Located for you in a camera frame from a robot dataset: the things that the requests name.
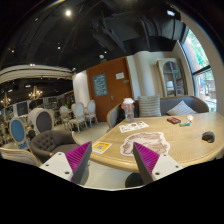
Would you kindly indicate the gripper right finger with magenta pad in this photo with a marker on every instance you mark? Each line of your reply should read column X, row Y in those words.
column 153, row 166

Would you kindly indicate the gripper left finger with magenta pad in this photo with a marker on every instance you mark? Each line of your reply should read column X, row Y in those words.
column 71, row 165

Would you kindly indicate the beige map-shaped mouse pad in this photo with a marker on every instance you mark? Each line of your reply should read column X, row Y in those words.
column 152, row 140

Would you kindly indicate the black computer mouse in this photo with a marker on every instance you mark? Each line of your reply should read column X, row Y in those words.
column 208, row 136

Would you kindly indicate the yellow QR code sticker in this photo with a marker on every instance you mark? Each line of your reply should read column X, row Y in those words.
column 101, row 147

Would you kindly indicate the dark grey tufted armchair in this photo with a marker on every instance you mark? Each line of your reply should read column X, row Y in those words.
column 47, row 143

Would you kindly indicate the white illustrated paper sheet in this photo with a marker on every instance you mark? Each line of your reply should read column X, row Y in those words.
column 132, row 126

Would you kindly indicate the black and red small box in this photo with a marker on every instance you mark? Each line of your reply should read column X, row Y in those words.
column 173, row 120

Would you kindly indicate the small teal object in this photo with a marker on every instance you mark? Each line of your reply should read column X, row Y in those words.
column 183, row 124

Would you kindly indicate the grey backed white chair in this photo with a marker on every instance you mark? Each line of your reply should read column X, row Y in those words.
column 41, row 120

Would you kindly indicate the beige chair near gripper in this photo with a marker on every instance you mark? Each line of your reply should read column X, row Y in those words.
column 19, row 155

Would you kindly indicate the white dining chair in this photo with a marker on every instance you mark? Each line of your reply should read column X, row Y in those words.
column 79, row 117
column 91, row 111

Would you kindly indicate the striped grey cushion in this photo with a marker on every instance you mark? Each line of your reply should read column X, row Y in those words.
column 149, row 106

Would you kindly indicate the small white round object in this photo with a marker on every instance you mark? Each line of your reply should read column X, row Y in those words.
column 190, row 118

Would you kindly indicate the white dining chair right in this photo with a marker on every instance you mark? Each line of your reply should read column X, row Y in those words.
column 91, row 111

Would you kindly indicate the white patterned cushion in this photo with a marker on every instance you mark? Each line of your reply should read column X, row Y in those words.
column 181, row 109

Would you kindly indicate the blue backed white chair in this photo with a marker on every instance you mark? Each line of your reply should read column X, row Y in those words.
column 18, row 133

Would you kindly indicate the grey sofa bench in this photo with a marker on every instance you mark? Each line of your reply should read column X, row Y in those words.
column 168, row 103

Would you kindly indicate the gold chandelier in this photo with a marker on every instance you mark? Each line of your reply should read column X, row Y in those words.
column 35, row 94

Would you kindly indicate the blue poster on door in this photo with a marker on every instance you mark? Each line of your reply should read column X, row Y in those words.
column 100, row 86

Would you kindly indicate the arched wooden mirror cabinet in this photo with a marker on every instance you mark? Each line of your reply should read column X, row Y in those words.
column 172, row 77

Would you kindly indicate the brown wooden door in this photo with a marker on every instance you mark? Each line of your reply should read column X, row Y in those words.
column 118, row 82

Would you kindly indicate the large window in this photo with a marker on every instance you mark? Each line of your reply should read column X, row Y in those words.
column 203, row 79

